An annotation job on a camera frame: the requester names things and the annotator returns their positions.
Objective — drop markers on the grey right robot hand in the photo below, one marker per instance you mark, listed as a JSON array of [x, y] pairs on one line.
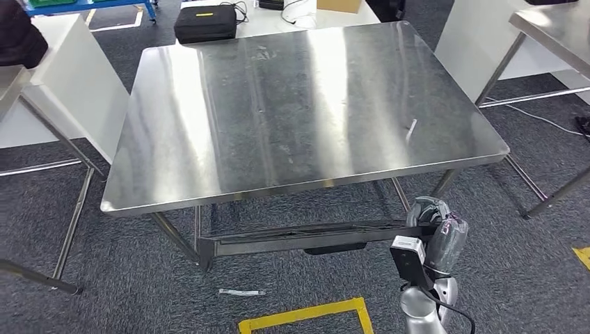
[[445, 239]]

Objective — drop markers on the long black plastic part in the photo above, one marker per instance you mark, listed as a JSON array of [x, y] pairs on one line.
[[286, 244]]

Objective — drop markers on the stainless steel workbench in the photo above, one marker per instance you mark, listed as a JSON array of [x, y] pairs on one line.
[[276, 115]]

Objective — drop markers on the blue metal shelf rack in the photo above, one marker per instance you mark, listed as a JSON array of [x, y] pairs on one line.
[[92, 4]]

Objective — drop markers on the white tape strip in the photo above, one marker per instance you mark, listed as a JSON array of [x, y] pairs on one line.
[[411, 130]]

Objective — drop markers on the yellow floor tape mark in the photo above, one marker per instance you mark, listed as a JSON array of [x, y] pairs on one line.
[[583, 257]]

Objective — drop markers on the yellow floor tape square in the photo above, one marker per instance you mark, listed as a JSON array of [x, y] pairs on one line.
[[304, 313]]

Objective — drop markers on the white paper strip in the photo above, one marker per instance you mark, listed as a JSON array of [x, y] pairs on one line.
[[242, 292]]

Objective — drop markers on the black case with yellow label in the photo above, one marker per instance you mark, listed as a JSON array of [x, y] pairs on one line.
[[205, 23]]

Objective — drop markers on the white floor tape mark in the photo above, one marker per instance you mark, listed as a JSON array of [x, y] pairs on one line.
[[138, 20]]

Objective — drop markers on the green plastic crate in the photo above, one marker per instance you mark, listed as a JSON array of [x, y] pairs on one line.
[[50, 2]]

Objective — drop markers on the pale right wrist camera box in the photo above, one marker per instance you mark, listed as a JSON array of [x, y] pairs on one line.
[[408, 260]]

